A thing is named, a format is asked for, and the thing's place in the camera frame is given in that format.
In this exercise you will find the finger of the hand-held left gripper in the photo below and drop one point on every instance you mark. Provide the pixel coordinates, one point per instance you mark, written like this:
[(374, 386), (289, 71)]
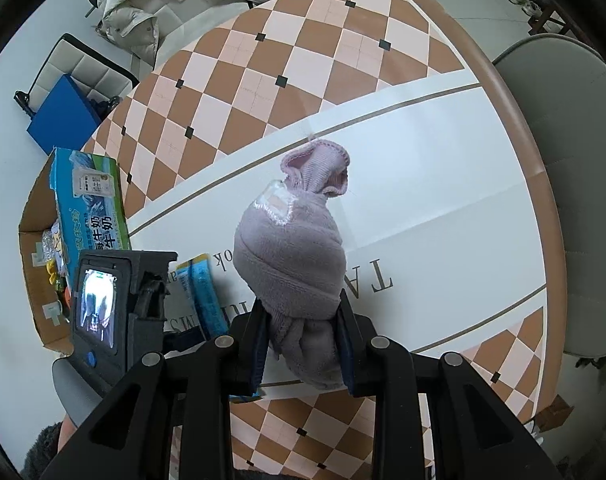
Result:
[(188, 344)]

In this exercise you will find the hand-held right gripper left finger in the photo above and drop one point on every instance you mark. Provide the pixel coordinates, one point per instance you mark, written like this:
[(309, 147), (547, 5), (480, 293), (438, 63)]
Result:
[(259, 345)]

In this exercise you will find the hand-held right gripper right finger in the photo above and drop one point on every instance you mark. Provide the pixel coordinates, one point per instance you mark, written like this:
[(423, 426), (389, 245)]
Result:
[(345, 347)]

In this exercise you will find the long blue packet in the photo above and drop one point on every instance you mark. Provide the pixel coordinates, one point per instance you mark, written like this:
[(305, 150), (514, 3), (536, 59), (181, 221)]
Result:
[(203, 290)]

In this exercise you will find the orange snack packet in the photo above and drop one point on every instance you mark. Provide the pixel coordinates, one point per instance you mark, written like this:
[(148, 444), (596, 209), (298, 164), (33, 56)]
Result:
[(68, 302)]

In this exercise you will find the green wet wipes packet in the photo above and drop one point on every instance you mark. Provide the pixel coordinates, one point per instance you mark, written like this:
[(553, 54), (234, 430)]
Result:
[(59, 286)]

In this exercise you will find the cardboard box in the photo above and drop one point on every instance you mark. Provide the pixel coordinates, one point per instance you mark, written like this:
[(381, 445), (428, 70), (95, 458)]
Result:
[(93, 200)]

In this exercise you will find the silver bubble packet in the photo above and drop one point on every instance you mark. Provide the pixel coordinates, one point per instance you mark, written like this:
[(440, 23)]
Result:
[(46, 247)]

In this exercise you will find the purple socks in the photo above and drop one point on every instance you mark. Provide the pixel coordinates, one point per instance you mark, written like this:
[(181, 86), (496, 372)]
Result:
[(288, 250)]

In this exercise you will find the person's left forearm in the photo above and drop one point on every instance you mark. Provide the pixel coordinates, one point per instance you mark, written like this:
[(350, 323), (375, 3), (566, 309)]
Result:
[(39, 455)]

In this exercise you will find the checkered table mat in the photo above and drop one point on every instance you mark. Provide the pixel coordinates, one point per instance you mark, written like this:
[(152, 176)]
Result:
[(408, 200)]

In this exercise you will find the blue foam pad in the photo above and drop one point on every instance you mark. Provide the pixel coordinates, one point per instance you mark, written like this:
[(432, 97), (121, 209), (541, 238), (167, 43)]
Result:
[(63, 115)]

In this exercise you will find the chrome dumbbell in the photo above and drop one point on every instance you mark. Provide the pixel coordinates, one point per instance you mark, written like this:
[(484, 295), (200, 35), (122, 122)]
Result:
[(104, 102)]

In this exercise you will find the brown cardboard piece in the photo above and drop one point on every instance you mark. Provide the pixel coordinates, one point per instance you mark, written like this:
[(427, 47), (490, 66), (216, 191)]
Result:
[(553, 410)]

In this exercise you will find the white padded folding chair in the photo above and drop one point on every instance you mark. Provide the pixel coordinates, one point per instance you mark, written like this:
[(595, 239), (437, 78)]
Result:
[(78, 67)]

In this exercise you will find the white down jacket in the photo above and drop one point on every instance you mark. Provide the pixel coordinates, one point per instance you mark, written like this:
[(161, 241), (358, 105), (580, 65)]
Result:
[(148, 5)]

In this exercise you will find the grey chair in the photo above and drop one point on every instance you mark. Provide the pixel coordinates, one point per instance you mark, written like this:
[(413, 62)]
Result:
[(573, 160)]

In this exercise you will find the brown wooden chair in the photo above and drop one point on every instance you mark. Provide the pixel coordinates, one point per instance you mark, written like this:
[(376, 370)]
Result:
[(548, 22)]

